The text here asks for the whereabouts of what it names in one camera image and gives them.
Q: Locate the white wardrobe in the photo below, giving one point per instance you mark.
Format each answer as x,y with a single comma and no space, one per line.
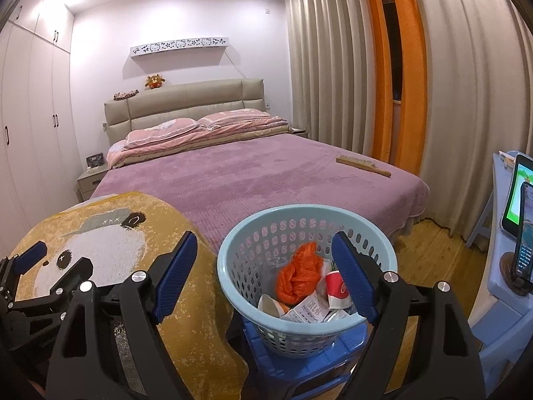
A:
40,160

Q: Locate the light blue table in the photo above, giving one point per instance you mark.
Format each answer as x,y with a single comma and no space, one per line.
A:
500,319

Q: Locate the white medicine box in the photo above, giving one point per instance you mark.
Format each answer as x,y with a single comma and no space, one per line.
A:
312,309

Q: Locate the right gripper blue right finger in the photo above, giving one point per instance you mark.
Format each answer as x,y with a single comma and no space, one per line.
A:
359,273

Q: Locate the white decorated wall shelf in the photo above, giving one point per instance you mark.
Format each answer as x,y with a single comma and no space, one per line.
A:
177,45

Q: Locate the pink pillow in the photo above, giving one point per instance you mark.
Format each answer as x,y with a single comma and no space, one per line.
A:
229,117
160,133

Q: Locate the red white paper cup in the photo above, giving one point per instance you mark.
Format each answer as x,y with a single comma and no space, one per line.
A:
337,292

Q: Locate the pink left pillow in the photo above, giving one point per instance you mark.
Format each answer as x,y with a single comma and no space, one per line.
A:
160,133

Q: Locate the light blue laundry basket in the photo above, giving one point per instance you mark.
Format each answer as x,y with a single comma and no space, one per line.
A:
276,267

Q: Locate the orange plastic bag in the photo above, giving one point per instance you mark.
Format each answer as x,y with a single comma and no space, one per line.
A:
300,276

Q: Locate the orange curtain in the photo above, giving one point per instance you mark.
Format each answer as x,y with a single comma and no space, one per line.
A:
395,70

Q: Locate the dark object on headboard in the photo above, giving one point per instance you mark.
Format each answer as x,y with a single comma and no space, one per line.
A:
125,95

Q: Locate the grey bedside table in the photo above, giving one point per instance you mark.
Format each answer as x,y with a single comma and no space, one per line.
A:
90,179

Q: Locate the smartphone on stand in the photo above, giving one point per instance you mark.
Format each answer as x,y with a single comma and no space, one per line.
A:
516,267
522,172

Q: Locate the round panda rug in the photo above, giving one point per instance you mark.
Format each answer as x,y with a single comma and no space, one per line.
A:
122,234

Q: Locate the beige padded headboard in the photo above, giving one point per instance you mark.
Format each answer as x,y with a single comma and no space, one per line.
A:
195,100

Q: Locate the bed with purple cover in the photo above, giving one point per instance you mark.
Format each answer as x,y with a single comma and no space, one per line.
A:
218,186

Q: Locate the orange plush toy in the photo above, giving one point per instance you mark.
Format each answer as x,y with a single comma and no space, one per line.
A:
154,81

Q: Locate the pink right pillow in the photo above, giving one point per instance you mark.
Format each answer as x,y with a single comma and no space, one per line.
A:
229,117

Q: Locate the wooden bed brush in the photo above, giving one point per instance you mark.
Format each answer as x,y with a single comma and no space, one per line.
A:
360,164

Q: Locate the beige curtain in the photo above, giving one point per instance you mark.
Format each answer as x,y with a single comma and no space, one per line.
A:
466,90

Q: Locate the orange paper cup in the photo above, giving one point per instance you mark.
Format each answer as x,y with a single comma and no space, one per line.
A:
272,307

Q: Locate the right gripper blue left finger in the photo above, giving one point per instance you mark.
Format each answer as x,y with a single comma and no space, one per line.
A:
169,275

